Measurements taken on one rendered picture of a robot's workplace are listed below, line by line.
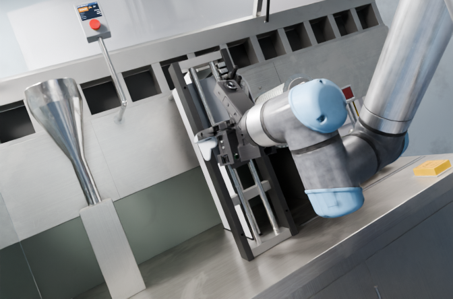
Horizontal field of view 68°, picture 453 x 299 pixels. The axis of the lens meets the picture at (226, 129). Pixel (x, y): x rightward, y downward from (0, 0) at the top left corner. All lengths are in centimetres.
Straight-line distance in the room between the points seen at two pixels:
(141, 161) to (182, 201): 21
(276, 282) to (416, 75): 49
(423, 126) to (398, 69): 306
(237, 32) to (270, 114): 104
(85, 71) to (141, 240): 64
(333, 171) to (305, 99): 11
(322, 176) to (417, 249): 61
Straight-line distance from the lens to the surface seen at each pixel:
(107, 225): 102
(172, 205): 131
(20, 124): 139
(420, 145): 355
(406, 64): 52
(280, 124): 49
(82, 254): 130
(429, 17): 50
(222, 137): 65
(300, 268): 80
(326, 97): 47
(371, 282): 96
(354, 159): 52
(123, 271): 104
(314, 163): 48
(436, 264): 111
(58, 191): 128
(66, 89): 103
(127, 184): 128
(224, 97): 63
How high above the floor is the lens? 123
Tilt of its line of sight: level
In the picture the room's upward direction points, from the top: 21 degrees counter-clockwise
